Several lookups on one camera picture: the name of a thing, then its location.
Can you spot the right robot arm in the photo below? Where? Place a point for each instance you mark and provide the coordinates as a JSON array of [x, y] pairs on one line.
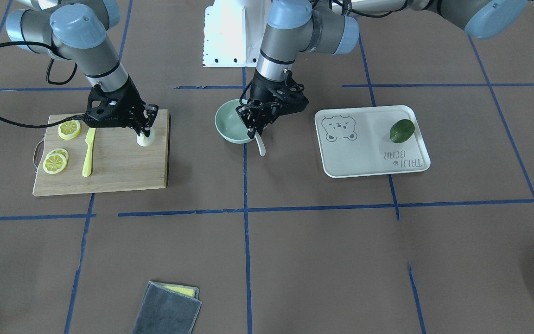
[[76, 30]]

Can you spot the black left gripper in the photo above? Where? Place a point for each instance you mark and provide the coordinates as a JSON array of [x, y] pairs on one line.
[[262, 92]]

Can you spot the white bear tray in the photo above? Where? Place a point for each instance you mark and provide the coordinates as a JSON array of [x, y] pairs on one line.
[[355, 142]]

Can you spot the upper lemon slice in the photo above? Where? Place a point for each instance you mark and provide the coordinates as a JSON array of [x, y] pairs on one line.
[[69, 130]]

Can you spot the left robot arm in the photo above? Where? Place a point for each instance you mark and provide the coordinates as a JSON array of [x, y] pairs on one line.
[[295, 26]]

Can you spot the lower lemon slice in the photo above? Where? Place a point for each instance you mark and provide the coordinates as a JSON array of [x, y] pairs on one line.
[[55, 163]]

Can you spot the grey folded cloth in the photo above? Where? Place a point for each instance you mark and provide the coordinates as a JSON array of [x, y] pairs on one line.
[[167, 309]]

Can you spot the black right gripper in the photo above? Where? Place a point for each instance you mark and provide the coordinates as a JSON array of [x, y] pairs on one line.
[[129, 98]]

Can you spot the white steamed bun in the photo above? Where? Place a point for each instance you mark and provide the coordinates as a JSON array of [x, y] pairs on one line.
[[146, 140]]

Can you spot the white ceramic spoon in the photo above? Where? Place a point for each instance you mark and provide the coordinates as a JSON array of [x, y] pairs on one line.
[[261, 144]]

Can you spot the yellow plastic knife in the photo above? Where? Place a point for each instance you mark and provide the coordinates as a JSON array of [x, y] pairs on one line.
[[88, 161]]

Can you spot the green avocado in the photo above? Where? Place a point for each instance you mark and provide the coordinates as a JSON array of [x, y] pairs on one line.
[[401, 131]]

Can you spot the hidden lemon slice underneath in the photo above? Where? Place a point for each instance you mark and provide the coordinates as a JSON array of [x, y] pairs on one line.
[[61, 151]]

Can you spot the light green bowl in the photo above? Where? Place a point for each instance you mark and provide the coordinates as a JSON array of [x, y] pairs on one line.
[[229, 124]]

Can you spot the lemon slice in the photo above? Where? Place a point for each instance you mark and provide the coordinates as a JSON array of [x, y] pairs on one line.
[[69, 130], [55, 163]]

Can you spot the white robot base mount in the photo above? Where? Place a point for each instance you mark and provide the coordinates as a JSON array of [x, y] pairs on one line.
[[233, 32]]

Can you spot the wooden cutting board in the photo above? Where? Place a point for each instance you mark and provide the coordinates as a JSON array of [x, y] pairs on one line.
[[119, 163]]

